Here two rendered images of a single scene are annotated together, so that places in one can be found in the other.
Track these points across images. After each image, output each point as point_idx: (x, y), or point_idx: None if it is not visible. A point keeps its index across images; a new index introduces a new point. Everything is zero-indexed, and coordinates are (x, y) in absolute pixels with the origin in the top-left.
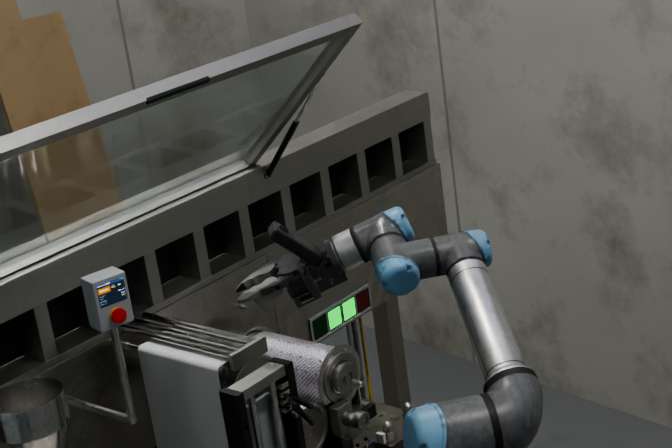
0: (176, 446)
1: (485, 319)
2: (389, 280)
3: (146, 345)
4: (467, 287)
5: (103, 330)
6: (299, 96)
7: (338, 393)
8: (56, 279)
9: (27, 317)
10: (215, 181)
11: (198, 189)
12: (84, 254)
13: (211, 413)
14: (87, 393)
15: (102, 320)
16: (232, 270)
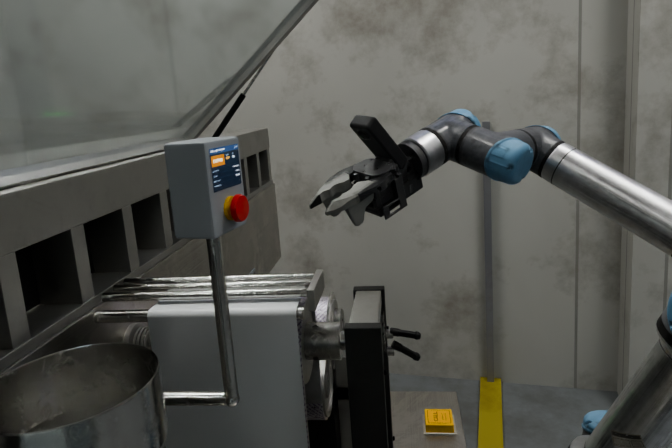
0: (203, 439)
1: (638, 186)
2: (517, 162)
3: (159, 308)
4: (589, 163)
5: (216, 234)
6: (259, 61)
7: None
8: (29, 217)
9: None
10: None
11: (157, 151)
12: (64, 189)
13: (276, 377)
14: None
15: (215, 215)
16: (186, 241)
